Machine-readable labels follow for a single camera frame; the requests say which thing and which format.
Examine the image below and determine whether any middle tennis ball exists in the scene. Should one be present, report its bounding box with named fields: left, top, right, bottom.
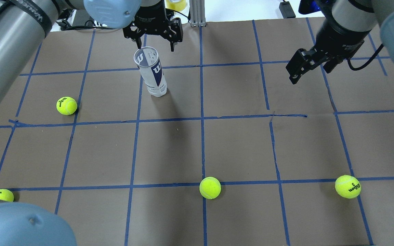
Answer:
left=199, top=177, right=221, bottom=200

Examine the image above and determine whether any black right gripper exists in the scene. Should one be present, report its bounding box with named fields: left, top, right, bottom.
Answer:
left=286, top=19, right=370, bottom=85

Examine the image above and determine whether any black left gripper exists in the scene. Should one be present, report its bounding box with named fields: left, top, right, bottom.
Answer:
left=122, top=0, right=183, bottom=52

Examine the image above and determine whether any near tennis ball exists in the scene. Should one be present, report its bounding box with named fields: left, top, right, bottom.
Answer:
left=0, top=189, right=15, bottom=202

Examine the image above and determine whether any black power adapter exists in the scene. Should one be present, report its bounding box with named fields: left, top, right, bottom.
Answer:
left=279, top=0, right=296, bottom=19

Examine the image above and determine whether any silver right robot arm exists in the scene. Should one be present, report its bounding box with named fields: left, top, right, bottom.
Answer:
left=286, top=0, right=394, bottom=84

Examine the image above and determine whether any yellow tape roll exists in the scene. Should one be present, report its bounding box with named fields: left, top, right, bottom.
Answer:
left=165, top=0, right=187, bottom=12

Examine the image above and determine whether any clear tennis ball can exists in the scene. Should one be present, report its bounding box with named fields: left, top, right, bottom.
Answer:
left=133, top=46, right=167, bottom=97

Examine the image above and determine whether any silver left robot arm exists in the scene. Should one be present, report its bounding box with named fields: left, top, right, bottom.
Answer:
left=0, top=0, right=183, bottom=103

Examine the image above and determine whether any aluminium frame post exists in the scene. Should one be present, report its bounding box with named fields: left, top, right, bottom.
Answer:
left=189, top=0, right=207, bottom=28

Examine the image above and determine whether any tennis ball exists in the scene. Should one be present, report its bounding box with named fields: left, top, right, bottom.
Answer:
left=334, top=175, right=361, bottom=199
left=56, top=96, right=78, bottom=115
left=0, top=189, right=15, bottom=202
left=199, top=177, right=221, bottom=200

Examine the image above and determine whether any far tennis ball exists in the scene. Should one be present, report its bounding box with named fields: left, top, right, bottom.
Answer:
left=334, top=175, right=361, bottom=199

